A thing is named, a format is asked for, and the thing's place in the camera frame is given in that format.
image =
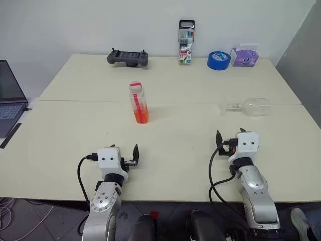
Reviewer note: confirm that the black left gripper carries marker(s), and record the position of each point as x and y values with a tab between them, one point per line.
128	163

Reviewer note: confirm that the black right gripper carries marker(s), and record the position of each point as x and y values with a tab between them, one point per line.
229	146

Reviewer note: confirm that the clear wine glass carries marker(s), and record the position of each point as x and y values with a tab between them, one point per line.
255	108

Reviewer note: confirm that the bottle with orange liquid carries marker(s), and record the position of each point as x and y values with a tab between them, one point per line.
141	110

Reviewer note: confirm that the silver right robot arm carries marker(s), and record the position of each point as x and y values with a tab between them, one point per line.
258	195

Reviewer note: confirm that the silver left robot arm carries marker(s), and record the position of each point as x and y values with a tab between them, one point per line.
104	200

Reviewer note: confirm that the small red block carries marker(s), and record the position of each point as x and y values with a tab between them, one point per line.
154	215

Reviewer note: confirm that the blue tape roll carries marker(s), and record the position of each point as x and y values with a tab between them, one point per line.
217	62

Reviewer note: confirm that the purple tissue box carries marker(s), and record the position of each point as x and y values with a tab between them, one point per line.
244	59

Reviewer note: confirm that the dark rounded shape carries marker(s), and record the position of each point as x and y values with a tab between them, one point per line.
205	226
144	228

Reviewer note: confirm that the grey handheld remote controller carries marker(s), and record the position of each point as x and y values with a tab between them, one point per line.
126	58

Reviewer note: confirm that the marker pen pack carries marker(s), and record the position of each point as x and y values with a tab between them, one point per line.
186	47

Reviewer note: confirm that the black laptop plug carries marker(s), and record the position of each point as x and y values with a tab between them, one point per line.
27	109

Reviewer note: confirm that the grey person's shoe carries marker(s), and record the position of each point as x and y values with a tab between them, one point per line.
299	223

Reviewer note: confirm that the grey laptop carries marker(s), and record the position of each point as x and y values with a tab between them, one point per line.
10	100

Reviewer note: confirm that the blue jeans leg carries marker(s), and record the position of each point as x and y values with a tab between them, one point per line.
315	228

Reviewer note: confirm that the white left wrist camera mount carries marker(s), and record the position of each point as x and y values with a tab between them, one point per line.
108	158

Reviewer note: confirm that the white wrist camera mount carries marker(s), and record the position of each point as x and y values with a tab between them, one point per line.
247	144
108	158

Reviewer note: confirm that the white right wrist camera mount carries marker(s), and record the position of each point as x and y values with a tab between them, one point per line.
247	144

